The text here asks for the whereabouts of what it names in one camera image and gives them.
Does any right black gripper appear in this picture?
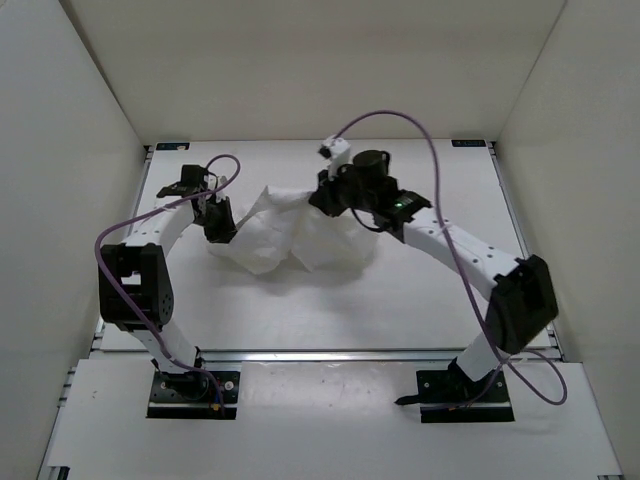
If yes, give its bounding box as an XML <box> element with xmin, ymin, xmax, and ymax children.
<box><xmin>310</xmin><ymin>163</ymin><xmax>375</xmax><ymax>220</ymax></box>

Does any white skirt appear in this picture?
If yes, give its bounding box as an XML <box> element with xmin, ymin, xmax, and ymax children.
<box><xmin>208</xmin><ymin>186</ymin><xmax>377</xmax><ymax>275</ymax></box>

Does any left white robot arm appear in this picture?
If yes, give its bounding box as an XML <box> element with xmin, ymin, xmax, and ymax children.
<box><xmin>95</xmin><ymin>164</ymin><xmax>237</xmax><ymax>398</ymax></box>

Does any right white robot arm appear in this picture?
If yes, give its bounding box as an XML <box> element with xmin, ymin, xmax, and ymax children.
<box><xmin>309</xmin><ymin>147</ymin><xmax>558</xmax><ymax>401</ymax></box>

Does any left blue corner label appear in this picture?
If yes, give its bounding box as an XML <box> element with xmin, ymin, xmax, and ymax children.
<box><xmin>155</xmin><ymin>142</ymin><xmax>190</xmax><ymax>151</ymax></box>

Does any blue corner label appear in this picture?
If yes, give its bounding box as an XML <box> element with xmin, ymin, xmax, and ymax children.
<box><xmin>155</xmin><ymin>142</ymin><xmax>190</xmax><ymax>151</ymax></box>
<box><xmin>451</xmin><ymin>139</ymin><xmax>486</xmax><ymax>148</ymax></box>

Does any right blue corner label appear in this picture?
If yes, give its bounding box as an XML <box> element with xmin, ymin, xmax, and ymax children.
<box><xmin>451</xmin><ymin>139</ymin><xmax>486</xmax><ymax>148</ymax></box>

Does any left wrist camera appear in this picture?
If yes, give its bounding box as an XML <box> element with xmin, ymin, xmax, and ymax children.
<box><xmin>156</xmin><ymin>181</ymin><xmax>201</xmax><ymax>199</ymax></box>

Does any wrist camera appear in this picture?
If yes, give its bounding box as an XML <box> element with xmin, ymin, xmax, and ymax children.
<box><xmin>156</xmin><ymin>181</ymin><xmax>201</xmax><ymax>199</ymax></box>
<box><xmin>372</xmin><ymin>190</ymin><xmax>432</xmax><ymax>243</ymax></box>

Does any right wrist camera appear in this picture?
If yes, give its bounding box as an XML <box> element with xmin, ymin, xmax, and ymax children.
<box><xmin>372</xmin><ymin>190</ymin><xmax>432</xmax><ymax>243</ymax></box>

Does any aluminium front rail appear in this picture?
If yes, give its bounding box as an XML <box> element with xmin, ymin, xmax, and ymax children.
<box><xmin>89</xmin><ymin>348</ymin><xmax>562</xmax><ymax>363</ymax></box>

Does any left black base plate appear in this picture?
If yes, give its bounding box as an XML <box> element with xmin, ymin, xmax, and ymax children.
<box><xmin>146</xmin><ymin>370</ymin><xmax>241</xmax><ymax>420</ymax></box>

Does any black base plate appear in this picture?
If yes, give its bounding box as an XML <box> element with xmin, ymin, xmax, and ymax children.
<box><xmin>395</xmin><ymin>370</ymin><xmax>515</xmax><ymax>424</ymax></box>
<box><xmin>146</xmin><ymin>370</ymin><xmax>241</xmax><ymax>420</ymax></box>

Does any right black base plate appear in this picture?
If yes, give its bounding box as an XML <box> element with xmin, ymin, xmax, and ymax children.
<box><xmin>395</xmin><ymin>370</ymin><xmax>515</xmax><ymax>424</ymax></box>

